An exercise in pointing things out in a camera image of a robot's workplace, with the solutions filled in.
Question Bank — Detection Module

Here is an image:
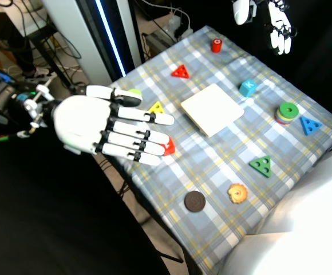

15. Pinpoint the red triangle block with holes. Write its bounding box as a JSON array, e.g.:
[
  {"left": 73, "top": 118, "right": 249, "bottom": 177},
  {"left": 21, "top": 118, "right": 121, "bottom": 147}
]
[{"left": 171, "top": 64, "right": 190, "bottom": 79}]

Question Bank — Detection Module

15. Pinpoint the yellow butter cookie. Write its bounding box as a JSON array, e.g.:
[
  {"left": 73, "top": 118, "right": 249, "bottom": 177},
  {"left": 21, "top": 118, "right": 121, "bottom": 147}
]
[{"left": 227, "top": 183, "right": 248, "bottom": 205}]

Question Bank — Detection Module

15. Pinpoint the blue plaid tablecloth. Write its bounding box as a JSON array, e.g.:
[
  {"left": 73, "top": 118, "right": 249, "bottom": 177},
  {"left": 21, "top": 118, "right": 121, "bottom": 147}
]
[{"left": 108, "top": 25, "right": 332, "bottom": 275}]

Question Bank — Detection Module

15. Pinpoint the green triangle block with holes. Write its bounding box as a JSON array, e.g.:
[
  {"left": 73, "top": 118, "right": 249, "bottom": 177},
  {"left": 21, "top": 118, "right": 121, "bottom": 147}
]
[{"left": 248, "top": 155, "right": 272, "bottom": 179}]

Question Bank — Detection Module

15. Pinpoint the stacked coloured ring toy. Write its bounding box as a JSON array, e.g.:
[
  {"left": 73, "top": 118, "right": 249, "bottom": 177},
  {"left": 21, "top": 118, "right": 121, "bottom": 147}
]
[{"left": 274, "top": 101, "right": 300, "bottom": 126}]

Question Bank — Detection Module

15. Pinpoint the yellow triangle block with holes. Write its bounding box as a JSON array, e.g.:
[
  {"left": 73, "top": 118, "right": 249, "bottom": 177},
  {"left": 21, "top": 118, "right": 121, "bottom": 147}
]
[{"left": 148, "top": 100, "right": 165, "bottom": 115}]

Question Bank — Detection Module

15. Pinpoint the small white table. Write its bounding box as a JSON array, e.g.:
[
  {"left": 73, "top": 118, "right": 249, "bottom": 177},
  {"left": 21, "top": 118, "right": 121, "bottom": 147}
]
[{"left": 180, "top": 82, "right": 246, "bottom": 139}]

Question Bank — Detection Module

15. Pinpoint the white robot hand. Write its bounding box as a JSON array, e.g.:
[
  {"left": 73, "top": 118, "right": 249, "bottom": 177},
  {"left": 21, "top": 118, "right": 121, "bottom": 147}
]
[
  {"left": 231, "top": 0, "right": 298, "bottom": 56},
  {"left": 52, "top": 84, "right": 176, "bottom": 167}
]

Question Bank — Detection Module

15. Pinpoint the red cylinder block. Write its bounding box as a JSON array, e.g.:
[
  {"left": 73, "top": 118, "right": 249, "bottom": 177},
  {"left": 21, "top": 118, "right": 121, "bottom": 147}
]
[{"left": 211, "top": 38, "right": 223, "bottom": 54}]

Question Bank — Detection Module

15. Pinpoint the black box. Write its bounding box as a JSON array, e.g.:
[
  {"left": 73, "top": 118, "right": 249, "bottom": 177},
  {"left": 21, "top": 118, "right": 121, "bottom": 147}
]
[{"left": 145, "top": 30, "right": 181, "bottom": 57}]

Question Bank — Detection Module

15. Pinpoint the dark brown round cookie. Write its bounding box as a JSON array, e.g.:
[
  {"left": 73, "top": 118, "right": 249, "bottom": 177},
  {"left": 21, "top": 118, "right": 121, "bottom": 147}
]
[{"left": 184, "top": 191, "right": 207, "bottom": 213}]

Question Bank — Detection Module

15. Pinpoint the large white object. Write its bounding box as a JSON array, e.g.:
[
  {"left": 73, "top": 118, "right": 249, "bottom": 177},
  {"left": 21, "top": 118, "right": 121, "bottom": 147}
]
[{"left": 217, "top": 143, "right": 332, "bottom": 275}]

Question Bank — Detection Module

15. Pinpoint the blue triangle block with holes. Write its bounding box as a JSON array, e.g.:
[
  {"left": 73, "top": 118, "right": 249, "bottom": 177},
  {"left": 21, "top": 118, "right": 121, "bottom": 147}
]
[{"left": 299, "top": 116, "right": 323, "bottom": 136}]

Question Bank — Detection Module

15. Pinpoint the cyan letter cube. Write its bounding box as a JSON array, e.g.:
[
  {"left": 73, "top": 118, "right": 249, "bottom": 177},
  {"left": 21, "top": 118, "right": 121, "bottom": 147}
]
[{"left": 239, "top": 79, "right": 258, "bottom": 98}]

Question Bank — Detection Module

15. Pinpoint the white black column blue light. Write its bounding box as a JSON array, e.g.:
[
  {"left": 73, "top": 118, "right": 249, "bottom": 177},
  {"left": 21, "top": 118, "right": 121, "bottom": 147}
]
[{"left": 41, "top": 0, "right": 147, "bottom": 87}]

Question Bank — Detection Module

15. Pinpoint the white power strip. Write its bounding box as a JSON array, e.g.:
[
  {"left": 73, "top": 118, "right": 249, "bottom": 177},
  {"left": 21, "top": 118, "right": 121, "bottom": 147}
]
[{"left": 167, "top": 11, "right": 194, "bottom": 40}]

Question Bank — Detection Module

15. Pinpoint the black frame desk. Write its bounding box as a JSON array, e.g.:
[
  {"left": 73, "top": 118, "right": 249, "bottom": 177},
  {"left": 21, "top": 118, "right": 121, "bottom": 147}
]
[{"left": 0, "top": 0, "right": 82, "bottom": 92}]

